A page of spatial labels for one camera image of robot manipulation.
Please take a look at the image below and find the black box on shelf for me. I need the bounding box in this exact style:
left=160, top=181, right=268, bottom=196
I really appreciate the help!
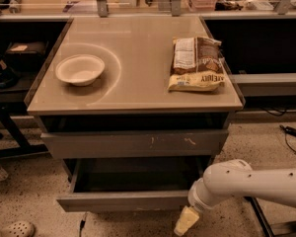
left=4, top=41, right=48, bottom=72

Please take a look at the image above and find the black side table frame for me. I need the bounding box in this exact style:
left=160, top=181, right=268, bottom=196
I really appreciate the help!
left=0, top=84, right=49, bottom=161

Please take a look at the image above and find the grey drawer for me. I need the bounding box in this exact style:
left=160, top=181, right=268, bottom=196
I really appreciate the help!
left=57, top=156, right=207, bottom=212
left=41, top=129, right=229, bottom=159

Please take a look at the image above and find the black power adapter with cable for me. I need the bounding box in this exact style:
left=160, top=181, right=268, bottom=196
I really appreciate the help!
left=279, top=124, right=296, bottom=155

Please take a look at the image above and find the black metal stand base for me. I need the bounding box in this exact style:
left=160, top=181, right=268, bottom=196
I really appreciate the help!
left=246, top=196, right=296, bottom=237

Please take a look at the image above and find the white perforated clog shoe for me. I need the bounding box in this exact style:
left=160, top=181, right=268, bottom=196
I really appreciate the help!
left=0, top=221, right=36, bottom=237

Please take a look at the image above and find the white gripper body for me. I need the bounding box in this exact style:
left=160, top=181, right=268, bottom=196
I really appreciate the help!
left=187, top=178, right=221, bottom=213

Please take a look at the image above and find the grey drawer cabinet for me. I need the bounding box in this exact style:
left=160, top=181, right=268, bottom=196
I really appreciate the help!
left=24, top=15, right=246, bottom=214

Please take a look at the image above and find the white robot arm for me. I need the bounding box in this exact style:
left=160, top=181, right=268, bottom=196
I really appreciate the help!
left=174, top=159, right=296, bottom=236

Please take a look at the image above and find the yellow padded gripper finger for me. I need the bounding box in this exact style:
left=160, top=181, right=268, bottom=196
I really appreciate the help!
left=174, top=206, right=199, bottom=236

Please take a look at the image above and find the white paper bowl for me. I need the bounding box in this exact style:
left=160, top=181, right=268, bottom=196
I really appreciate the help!
left=55, top=54, right=105, bottom=86

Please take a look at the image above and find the grey top drawer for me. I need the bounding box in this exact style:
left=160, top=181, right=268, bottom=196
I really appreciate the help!
left=41, top=129, right=229, bottom=159

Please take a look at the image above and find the black cable plug on floor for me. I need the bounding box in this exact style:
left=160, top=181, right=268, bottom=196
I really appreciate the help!
left=78, top=212, right=88, bottom=237

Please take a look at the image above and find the brown yellow snack bag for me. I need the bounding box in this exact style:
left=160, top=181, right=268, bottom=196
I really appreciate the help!
left=168, top=37, right=225, bottom=92

